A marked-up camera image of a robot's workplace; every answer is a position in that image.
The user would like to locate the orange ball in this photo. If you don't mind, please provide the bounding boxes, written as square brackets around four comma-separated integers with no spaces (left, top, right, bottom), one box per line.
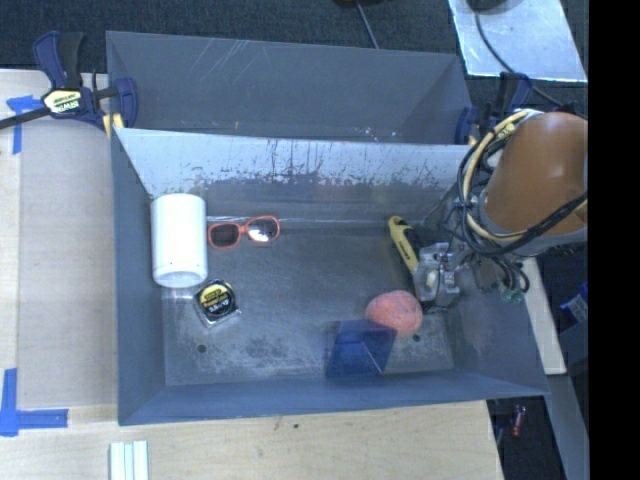
[364,289,424,340]

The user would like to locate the grey metal bin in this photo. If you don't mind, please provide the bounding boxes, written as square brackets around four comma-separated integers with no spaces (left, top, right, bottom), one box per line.
[104,30,552,427]

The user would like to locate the dark blue block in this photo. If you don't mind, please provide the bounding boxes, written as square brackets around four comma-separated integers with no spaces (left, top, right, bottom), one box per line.
[324,319,399,380]

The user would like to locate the white plastic cup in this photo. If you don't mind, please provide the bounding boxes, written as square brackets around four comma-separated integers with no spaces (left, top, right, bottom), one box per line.
[149,192,209,289]

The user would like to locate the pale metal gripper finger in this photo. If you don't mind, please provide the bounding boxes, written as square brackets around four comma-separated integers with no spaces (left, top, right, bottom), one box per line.
[438,266,462,310]
[413,242,443,303]

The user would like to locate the orange-red sunglasses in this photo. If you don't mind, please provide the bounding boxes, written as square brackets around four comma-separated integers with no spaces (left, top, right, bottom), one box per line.
[206,214,282,250]

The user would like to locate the black and yellow tape measure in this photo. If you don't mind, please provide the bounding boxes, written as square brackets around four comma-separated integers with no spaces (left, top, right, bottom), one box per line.
[193,278,242,327]

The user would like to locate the yellow and black utility knife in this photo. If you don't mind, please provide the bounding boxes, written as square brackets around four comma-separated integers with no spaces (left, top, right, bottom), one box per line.
[387,215,422,275]

